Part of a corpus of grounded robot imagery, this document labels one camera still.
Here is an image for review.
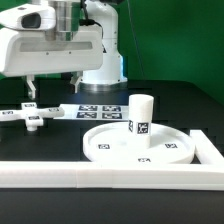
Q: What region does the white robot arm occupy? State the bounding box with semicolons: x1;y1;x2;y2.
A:
0;0;124;99

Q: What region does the white sheet with markers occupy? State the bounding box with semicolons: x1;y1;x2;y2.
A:
61;104;129;121

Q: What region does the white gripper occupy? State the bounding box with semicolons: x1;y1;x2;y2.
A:
0;26;103;99

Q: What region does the white round table top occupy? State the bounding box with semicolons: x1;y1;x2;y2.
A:
83;122;195;164

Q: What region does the white cross-shaped table base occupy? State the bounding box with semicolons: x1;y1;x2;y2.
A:
0;102;65;132

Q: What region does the white L-shaped fence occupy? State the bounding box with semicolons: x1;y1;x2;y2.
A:
0;130;224;191

